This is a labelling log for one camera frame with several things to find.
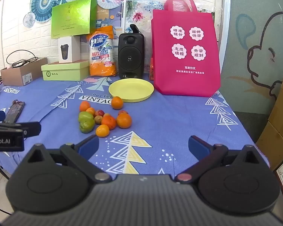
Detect blue printed tablecloth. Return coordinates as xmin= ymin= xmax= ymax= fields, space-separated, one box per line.
xmin=0 ymin=74 xmax=269 ymax=178

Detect small pale paper fan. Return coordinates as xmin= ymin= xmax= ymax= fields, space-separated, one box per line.
xmin=23 ymin=12 xmax=36 ymax=27

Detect light green flat box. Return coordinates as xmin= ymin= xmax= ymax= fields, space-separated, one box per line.
xmin=41 ymin=60 xmax=90 ymax=81

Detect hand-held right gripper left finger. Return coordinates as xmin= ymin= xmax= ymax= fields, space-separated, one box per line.
xmin=22 ymin=134 xmax=112 ymax=183

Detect orange pack of paper cups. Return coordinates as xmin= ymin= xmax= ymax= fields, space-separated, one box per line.
xmin=86 ymin=26 xmax=117 ymax=77

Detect yellow plate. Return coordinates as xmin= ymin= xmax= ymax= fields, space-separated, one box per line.
xmin=108 ymin=78 xmax=155 ymax=103

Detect orange juice carton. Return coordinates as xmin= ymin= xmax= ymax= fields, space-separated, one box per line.
xmin=149 ymin=58 xmax=155 ymax=80

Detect large green gift box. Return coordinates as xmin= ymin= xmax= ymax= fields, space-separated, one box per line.
xmin=51 ymin=0 xmax=98 ymax=40

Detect green fruit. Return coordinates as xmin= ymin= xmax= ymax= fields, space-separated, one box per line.
xmin=78 ymin=111 xmax=94 ymax=123
xmin=79 ymin=119 xmax=95 ymax=133

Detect pink tote bag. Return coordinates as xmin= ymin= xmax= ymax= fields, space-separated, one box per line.
xmin=151 ymin=0 xmax=221 ymax=98

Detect white box with cup picture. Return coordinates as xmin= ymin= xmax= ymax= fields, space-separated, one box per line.
xmin=58 ymin=36 xmax=81 ymax=63

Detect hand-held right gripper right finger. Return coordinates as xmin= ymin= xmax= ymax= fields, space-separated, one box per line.
xmin=175 ymin=135 xmax=270 ymax=183

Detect black speaker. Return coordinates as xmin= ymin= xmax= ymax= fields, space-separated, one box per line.
xmin=118 ymin=33 xmax=145 ymax=79

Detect black cables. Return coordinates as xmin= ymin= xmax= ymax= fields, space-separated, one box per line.
xmin=6 ymin=50 xmax=39 ymax=68

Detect floral wall poster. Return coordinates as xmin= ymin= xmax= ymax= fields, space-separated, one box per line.
xmin=125 ymin=0 xmax=154 ymax=36

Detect blue wall calendar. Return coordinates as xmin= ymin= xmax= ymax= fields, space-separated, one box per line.
xmin=96 ymin=5 xmax=123 ymax=28

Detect large blue paper fan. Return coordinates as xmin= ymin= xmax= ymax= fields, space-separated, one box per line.
xmin=29 ymin=0 xmax=63 ymax=23

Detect brown cardboard box with label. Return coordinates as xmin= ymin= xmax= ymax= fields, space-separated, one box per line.
xmin=0 ymin=57 xmax=48 ymax=86

